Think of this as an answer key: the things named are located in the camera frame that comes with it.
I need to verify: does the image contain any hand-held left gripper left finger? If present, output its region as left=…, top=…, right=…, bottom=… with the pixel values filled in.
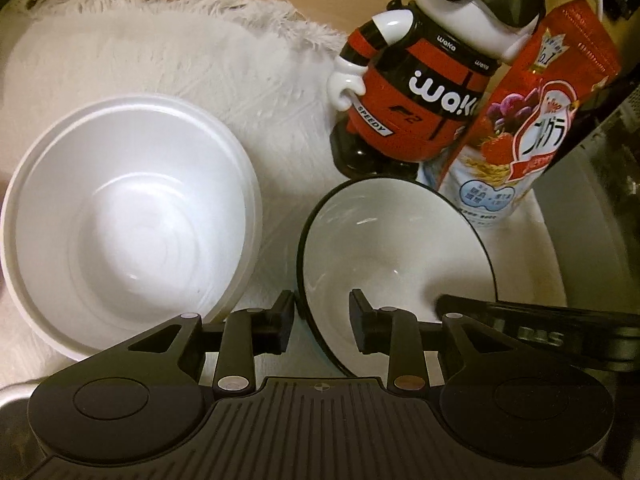
left=127, top=290, right=297, bottom=396

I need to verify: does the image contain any white fluffy mat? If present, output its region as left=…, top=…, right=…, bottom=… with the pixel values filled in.
left=0, top=0, right=568, bottom=391

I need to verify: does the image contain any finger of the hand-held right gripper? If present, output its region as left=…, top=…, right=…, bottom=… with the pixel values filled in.
left=435, top=293, right=502, bottom=322

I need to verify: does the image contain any black rimmed white bowl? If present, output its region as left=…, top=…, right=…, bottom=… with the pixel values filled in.
left=296, top=176, right=499, bottom=377

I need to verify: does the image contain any large white plastic bowl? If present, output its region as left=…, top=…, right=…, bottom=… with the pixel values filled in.
left=0, top=91, right=264, bottom=362

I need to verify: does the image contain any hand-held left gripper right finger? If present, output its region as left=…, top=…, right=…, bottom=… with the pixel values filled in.
left=348, top=288, right=506, bottom=392

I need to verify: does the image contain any red cereal packet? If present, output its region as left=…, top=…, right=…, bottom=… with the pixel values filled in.
left=417, top=0, right=622, bottom=229

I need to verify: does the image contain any stainless steel bowl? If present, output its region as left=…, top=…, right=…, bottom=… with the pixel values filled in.
left=0, top=379, right=45, bottom=461

